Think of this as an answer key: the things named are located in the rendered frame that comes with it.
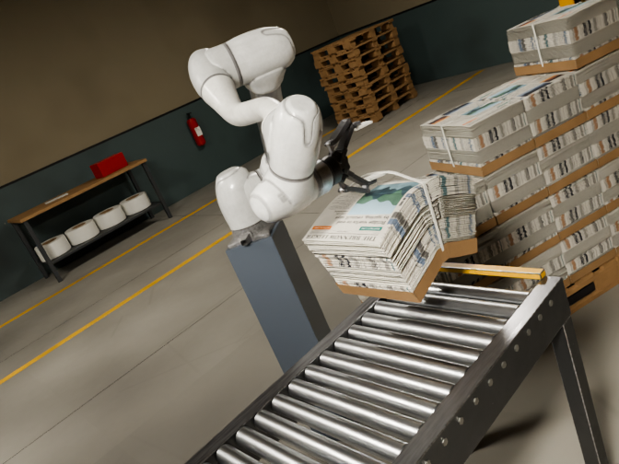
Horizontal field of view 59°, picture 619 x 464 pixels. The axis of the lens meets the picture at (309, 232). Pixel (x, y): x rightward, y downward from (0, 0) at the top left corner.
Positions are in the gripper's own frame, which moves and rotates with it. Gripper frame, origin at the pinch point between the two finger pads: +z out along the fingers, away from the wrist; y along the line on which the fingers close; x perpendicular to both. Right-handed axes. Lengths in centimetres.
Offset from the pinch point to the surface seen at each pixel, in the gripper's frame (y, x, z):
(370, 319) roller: 51, -12, -8
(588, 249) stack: 93, -5, 129
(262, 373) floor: 133, -152, 27
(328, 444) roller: 53, 12, -52
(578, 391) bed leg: 82, 35, 19
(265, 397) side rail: 54, -19, -47
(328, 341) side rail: 52, -18, -21
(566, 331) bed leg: 62, 35, 18
